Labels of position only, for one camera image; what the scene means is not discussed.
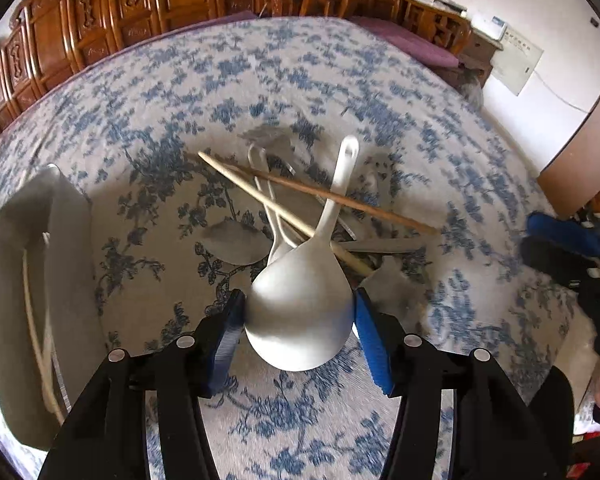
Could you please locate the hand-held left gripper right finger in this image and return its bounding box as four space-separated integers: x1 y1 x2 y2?
352 287 563 480

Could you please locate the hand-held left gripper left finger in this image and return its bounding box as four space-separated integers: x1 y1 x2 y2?
37 289 248 480

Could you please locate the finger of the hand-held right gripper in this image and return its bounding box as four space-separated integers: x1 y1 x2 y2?
520 237 600 288
526 212 600 261

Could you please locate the white rice paddle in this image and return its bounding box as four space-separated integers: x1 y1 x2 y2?
243 135 359 372

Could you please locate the metal utensil handle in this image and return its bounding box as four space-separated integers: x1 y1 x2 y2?
330 239 427 256

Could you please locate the dark brown chopstick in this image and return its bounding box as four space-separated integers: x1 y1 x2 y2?
232 164 441 235

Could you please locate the white plastic spoon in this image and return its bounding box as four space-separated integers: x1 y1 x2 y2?
247 143 301 267

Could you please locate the light wooden chopstick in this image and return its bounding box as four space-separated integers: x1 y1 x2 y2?
198 151 374 277

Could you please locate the grey plastic container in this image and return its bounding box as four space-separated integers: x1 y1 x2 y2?
0 165 106 453

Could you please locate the brown board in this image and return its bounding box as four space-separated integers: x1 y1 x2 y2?
537 95 600 218

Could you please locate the grey plastic bag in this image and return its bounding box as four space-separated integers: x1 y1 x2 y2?
460 75 486 106

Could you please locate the pale wooden chopstick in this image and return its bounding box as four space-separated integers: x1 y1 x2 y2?
22 232 68 426

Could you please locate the small wooden cabinet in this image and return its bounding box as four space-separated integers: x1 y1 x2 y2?
462 30 503 81

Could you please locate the white telephone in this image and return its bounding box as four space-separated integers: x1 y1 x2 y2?
470 14 508 40

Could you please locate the row of carved wooden chairs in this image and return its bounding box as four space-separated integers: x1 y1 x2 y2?
0 0 401 136

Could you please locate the white cable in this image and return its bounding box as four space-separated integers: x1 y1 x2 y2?
530 67 600 113

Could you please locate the white wall panel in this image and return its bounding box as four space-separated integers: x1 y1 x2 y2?
487 30 545 97

